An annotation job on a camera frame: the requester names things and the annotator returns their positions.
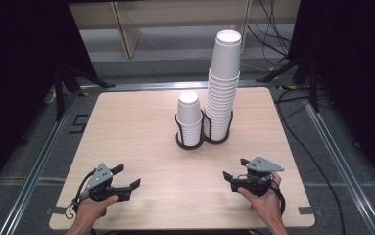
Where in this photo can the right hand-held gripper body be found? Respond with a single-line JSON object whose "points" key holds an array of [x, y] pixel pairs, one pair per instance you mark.
{"points": [[261, 165]]}

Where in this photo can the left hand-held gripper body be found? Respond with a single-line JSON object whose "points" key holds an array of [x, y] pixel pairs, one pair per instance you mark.
{"points": [[99, 178]]}

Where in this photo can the short stack of white cups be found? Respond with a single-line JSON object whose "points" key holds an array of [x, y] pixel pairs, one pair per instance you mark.
{"points": [[188, 111]]}

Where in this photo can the tall stack of white cups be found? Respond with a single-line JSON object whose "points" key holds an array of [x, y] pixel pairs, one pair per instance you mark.
{"points": [[224, 58]]}

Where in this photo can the person's left hand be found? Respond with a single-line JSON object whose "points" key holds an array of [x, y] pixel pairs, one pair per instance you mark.
{"points": [[88, 210]]}

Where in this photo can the person's right hand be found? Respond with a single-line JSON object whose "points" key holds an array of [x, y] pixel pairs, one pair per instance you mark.
{"points": [[266, 205]]}

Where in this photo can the black metal stand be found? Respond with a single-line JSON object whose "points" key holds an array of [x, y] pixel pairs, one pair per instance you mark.
{"points": [[313, 84], [59, 94]]}

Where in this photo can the dark curtain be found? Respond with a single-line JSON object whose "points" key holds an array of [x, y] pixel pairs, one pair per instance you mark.
{"points": [[358, 81], [15, 81]]}

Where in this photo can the metal floor rail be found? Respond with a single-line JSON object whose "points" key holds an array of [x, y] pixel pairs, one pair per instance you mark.
{"points": [[341, 163], [162, 85], [41, 163]]}

